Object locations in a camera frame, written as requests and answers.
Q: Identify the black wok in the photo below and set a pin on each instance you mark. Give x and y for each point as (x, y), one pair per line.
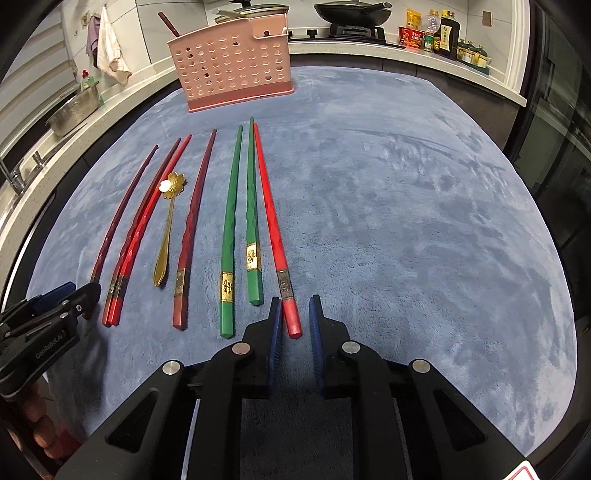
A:
(351, 14)

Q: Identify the green lidded jar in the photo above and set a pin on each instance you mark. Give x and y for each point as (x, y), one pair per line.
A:
(428, 44)

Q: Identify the white window blind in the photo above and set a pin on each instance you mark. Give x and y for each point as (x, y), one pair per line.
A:
(32, 83)

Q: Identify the white hanging towel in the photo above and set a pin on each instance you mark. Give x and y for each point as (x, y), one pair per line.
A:
(111, 46)

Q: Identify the blue plush mat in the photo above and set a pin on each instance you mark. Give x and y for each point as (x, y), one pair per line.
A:
(392, 230)

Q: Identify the chrome faucet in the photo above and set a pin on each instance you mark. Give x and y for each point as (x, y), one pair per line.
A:
(18, 177)

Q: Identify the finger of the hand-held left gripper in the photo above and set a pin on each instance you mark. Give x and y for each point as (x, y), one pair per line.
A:
(55, 293)
(83, 299)

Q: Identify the yellow packet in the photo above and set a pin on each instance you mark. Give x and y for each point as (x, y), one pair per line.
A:
(414, 18)

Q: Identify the person's left hand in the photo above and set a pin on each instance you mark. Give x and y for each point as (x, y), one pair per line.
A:
(39, 415)

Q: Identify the green dish soap bottle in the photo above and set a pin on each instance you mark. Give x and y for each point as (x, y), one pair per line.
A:
(87, 81)

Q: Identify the pink perforated utensil holder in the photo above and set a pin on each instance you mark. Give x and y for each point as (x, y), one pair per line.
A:
(231, 69)

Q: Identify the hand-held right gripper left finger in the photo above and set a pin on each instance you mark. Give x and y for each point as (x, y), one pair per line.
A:
(277, 323)

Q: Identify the dark sauce bottle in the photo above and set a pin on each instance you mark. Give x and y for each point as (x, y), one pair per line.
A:
(447, 39)

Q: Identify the purple hanging cloth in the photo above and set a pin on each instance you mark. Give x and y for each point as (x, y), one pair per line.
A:
(92, 41)

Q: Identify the small green capped bottle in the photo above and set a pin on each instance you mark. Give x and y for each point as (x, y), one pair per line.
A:
(474, 55)
(484, 59)

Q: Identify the bright red chopstick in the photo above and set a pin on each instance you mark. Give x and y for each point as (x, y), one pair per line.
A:
(117, 310)
(290, 314)

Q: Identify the dark red chopstick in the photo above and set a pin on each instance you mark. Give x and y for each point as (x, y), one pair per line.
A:
(104, 251)
(108, 309)
(169, 23)
(181, 304)

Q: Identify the gas stove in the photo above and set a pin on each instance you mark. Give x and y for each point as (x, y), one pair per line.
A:
(351, 32)

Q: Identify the green chopstick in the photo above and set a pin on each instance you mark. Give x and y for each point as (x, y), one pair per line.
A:
(227, 314)
(255, 286)

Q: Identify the gold flower spoon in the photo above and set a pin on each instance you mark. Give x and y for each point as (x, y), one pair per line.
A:
(160, 272)

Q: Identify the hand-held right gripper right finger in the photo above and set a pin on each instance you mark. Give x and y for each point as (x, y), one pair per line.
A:
(316, 332)

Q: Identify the stainless steel basin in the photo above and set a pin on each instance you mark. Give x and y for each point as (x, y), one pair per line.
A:
(74, 110)

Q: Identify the clear plastic bottle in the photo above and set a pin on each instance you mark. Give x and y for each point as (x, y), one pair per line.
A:
(432, 22)

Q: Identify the red snack packet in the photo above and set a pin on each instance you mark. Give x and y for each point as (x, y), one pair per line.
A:
(411, 38)

